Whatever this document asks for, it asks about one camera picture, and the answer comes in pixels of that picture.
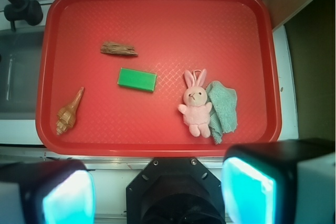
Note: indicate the black sink faucet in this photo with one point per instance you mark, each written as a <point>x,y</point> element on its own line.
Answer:
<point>29,11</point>

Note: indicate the stainless steel sink basin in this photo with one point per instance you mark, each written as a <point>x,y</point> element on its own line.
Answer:
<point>20,63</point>

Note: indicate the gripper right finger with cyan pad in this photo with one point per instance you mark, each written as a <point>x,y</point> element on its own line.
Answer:
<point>289,181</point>

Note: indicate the brown piece of bark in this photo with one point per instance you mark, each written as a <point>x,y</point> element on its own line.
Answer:
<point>114,48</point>

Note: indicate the brown spiral sea shell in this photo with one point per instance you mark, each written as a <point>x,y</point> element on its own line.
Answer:
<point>67,114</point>

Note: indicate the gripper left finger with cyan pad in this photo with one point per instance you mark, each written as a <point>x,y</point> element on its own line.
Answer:
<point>47,192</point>

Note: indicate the pink plush bunny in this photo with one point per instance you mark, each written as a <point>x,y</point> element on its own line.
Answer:
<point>195,107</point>

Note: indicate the green rectangular block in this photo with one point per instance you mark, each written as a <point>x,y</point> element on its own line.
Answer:
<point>139,80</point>

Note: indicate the red plastic tray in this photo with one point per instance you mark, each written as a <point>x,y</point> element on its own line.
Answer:
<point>231,39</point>

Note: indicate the green knitted cloth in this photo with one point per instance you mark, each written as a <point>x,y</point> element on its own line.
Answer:
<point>223,115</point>

